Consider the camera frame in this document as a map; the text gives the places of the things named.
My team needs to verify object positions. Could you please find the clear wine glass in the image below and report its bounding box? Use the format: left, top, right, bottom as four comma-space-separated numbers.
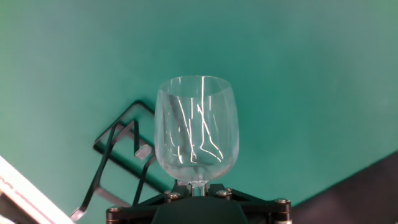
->
154, 75, 240, 197

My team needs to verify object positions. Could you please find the aluminium profile table rail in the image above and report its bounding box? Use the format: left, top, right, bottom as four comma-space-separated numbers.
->
0, 154, 75, 224

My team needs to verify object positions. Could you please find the black metal cup rack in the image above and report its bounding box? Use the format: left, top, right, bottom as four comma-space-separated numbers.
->
70, 100, 175, 222

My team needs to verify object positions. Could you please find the green table mat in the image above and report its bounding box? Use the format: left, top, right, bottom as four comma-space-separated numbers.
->
0, 0, 398, 224

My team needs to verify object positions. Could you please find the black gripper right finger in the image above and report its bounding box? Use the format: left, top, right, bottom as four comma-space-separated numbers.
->
207, 183, 292, 224

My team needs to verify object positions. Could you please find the black rubber mat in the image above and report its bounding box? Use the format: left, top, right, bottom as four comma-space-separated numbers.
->
292, 151, 398, 224

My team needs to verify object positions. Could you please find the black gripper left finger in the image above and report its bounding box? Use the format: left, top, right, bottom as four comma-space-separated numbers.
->
106, 183, 191, 224

